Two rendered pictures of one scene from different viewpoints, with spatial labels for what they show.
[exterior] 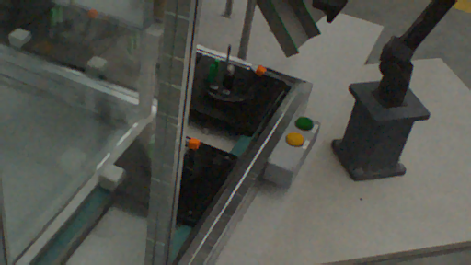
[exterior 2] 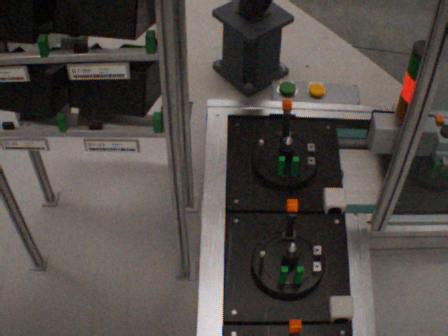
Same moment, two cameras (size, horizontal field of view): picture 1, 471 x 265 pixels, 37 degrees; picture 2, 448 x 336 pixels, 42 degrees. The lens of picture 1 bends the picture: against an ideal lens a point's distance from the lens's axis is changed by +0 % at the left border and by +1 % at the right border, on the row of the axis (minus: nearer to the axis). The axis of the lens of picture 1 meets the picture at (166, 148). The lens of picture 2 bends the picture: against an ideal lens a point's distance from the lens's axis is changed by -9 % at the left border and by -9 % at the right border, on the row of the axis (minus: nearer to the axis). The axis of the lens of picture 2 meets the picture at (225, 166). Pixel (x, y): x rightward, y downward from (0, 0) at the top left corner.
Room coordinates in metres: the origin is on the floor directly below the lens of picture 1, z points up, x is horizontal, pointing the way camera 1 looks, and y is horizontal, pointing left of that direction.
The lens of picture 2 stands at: (1.89, 0.56, 2.03)
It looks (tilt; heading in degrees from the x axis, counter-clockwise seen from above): 53 degrees down; 247
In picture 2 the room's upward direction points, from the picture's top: 1 degrees clockwise
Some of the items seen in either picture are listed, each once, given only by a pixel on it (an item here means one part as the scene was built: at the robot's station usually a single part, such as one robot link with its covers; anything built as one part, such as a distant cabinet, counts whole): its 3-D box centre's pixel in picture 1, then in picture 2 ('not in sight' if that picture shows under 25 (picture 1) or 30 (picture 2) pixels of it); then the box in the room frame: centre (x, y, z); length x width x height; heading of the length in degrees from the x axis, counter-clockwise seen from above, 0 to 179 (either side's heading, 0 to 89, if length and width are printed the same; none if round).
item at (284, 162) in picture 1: (292, 149); (315, 100); (1.29, -0.31, 0.93); 0.21 x 0.07 x 0.06; 157
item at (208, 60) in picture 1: (228, 76); (286, 150); (1.46, -0.14, 1.01); 0.24 x 0.24 x 0.13; 67
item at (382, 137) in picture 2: not in sight; (412, 102); (1.33, 0.04, 1.29); 0.12 x 0.05 x 0.25; 157
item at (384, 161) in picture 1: (377, 130); (251, 42); (1.36, -0.52, 0.96); 0.15 x 0.15 x 0.20; 18
